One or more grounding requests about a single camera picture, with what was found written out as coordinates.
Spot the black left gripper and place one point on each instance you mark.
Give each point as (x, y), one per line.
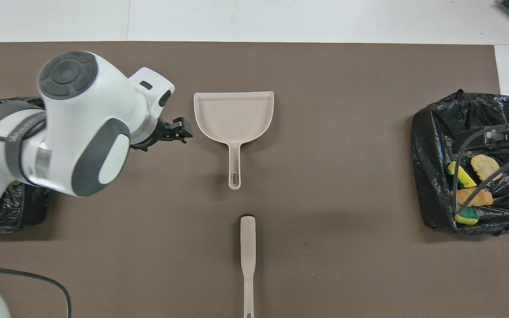
(153, 134)

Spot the pale bread chunk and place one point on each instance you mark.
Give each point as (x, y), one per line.
(485, 167)

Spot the yellow sponge block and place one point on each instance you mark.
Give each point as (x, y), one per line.
(461, 176)

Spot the orange striped bread slice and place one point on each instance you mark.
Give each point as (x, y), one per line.
(475, 196)

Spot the beige plastic dustpan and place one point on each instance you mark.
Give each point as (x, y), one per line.
(234, 119)

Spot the green and yellow sponge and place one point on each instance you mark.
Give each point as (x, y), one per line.
(467, 215)

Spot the beige hand brush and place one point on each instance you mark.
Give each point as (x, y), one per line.
(248, 247)

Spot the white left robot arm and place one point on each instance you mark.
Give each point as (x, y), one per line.
(82, 128)

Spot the black bag lined bin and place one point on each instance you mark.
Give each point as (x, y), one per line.
(435, 145)
(20, 207)

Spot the brown table mat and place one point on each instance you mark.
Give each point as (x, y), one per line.
(325, 132)

